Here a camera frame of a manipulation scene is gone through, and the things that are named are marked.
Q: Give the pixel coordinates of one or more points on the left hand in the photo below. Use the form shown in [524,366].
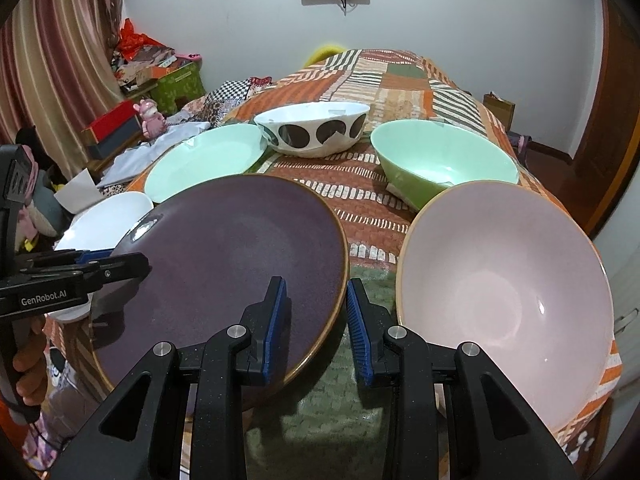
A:
[30,362]

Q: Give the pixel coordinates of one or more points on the green bowl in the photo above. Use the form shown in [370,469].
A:
[422,158]

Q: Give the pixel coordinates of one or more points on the brown paper bag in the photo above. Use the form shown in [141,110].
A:
[504,110]

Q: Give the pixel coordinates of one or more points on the pink scarf on chair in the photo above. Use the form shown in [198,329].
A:
[27,233]

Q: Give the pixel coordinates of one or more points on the mint green plate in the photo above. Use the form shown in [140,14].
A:
[215,153]

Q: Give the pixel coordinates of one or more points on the pink bowl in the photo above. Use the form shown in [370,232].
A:
[504,267]

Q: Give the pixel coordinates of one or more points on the white cloth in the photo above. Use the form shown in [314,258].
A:
[133,161]

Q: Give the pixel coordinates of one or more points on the striped pink beige curtain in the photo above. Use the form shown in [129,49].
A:
[56,73]

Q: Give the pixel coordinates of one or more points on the white plate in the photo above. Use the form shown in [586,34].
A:
[103,225]

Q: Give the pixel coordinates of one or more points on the pink plush toy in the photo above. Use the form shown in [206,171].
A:
[153,122]

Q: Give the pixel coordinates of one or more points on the green storage box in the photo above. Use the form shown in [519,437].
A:
[176,89]

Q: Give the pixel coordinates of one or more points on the wooden door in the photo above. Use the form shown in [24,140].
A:
[608,152]

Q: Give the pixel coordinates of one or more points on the patchwork striped bedspread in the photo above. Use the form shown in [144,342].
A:
[320,428]

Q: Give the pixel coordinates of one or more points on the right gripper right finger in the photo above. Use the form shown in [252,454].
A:
[493,433]

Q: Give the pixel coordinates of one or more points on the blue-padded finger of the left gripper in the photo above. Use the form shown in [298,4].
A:
[87,256]

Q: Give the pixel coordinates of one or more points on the white bowl with dark ovals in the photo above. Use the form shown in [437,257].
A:
[313,129]

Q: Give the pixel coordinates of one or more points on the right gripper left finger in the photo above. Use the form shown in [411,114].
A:
[137,432]

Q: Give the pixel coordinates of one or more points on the dark purple plate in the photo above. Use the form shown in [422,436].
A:
[212,250]

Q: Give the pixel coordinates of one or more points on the red and black box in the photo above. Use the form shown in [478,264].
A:
[106,134]

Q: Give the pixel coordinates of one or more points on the yellow curved bed frame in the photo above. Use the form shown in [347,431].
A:
[323,52]

